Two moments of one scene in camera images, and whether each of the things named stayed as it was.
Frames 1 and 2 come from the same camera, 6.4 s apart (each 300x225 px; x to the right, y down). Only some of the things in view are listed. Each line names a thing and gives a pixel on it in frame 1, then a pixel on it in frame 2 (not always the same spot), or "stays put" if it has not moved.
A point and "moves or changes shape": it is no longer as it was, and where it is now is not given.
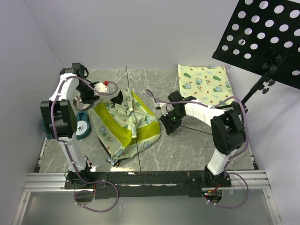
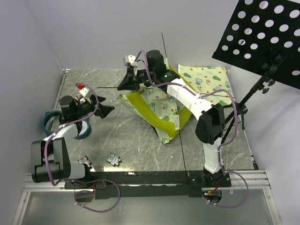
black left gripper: x=90 y=98 -> x=104 y=110
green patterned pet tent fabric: x=124 y=129 moves or changes shape
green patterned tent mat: x=211 y=85 stays put
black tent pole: x=207 y=133 -> x=153 y=88
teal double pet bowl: x=84 y=126 stays put
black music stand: x=263 y=36 stays put
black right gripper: x=170 y=126 -> x=129 y=83
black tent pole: x=136 y=138 -> x=178 y=130
